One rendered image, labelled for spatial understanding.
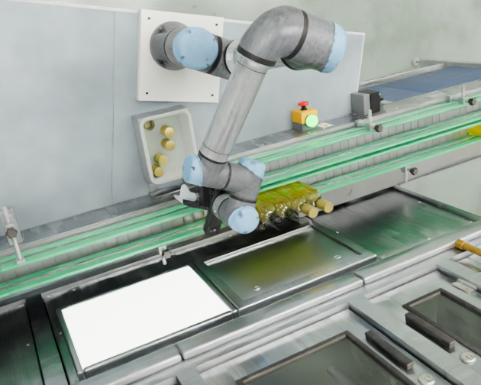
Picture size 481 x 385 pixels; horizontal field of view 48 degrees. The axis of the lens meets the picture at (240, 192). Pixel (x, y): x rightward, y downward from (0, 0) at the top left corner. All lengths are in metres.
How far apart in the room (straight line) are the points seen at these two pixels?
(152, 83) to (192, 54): 0.25
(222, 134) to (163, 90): 0.53
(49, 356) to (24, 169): 0.58
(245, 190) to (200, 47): 0.44
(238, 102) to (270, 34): 0.17
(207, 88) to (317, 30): 0.66
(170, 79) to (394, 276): 0.93
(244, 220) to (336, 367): 0.42
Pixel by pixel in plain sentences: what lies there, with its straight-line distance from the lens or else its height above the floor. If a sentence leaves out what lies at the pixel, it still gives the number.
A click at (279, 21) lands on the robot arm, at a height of 1.40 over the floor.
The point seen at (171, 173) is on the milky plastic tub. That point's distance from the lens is 1.81.
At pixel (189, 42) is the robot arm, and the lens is 1.57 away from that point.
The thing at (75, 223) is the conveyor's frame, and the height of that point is 0.83.
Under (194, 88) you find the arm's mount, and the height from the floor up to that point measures 0.78.
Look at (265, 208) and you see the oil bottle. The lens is 1.67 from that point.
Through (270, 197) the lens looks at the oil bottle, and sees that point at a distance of 1.74.
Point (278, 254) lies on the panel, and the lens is 1.72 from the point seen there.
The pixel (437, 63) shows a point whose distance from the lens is 3.22.
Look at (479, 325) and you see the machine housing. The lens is 1.48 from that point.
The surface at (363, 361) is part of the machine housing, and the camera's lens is 1.34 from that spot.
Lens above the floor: 2.46
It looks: 59 degrees down
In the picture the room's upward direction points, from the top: 121 degrees clockwise
